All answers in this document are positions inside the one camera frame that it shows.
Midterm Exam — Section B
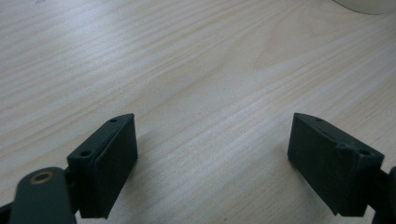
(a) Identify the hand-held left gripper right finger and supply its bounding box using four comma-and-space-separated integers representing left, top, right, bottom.
287, 112, 386, 217

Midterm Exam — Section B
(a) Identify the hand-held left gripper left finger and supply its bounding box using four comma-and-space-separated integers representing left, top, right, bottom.
66, 113, 139, 219

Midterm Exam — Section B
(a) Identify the cream round container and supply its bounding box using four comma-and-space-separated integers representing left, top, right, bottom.
331, 0, 396, 16

